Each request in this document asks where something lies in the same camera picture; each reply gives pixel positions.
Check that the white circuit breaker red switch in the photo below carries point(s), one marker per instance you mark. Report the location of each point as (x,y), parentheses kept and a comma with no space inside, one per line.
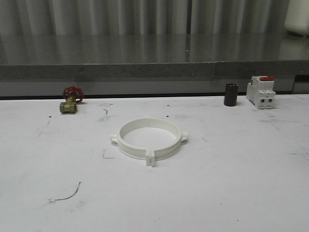
(260,92)

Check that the brass valve red handwheel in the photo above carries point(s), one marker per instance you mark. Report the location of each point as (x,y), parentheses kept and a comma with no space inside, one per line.
(72,95)

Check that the grey stone counter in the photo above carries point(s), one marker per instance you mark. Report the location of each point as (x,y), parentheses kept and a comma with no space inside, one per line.
(199,64)

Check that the white half pipe clamp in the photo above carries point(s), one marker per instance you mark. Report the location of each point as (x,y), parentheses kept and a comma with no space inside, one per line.
(140,153)
(169,126)

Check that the white container background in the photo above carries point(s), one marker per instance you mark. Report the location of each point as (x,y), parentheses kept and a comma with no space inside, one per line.
(297,17)

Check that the dark brown cylindrical coupling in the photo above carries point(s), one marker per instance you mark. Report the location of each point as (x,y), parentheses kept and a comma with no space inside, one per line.
(231,93)

